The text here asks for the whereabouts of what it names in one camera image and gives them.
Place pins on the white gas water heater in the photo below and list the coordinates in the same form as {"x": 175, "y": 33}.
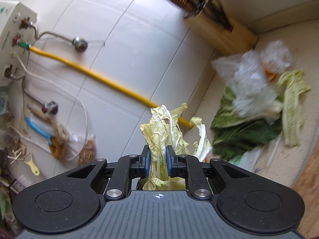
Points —
{"x": 15, "y": 19}

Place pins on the blue handled brush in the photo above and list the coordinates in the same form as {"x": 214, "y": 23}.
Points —
{"x": 57, "y": 149}

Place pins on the wooden knife block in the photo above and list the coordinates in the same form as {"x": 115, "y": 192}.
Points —
{"x": 237, "y": 39}

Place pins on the large clear plastic bag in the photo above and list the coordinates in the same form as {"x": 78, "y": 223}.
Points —
{"x": 247, "y": 95}

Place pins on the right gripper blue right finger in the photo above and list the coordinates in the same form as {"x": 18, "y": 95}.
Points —
{"x": 171, "y": 161}

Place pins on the orange peel piece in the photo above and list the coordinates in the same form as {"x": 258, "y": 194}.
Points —
{"x": 270, "y": 75}

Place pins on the pale yellow cabbage leaf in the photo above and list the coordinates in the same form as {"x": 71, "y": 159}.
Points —
{"x": 161, "y": 131}

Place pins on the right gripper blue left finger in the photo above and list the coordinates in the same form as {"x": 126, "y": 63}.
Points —
{"x": 145, "y": 162}

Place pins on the yellow peeler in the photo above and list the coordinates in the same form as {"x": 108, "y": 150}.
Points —
{"x": 28, "y": 160}

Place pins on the small crumpled plastic bag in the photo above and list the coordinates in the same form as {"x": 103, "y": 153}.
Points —
{"x": 276, "y": 57}

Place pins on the pale cabbage leaf on counter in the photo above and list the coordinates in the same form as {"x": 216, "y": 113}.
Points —
{"x": 292, "y": 121}

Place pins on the dark green leafy vegetable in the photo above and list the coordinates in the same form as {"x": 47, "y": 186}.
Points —
{"x": 233, "y": 135}

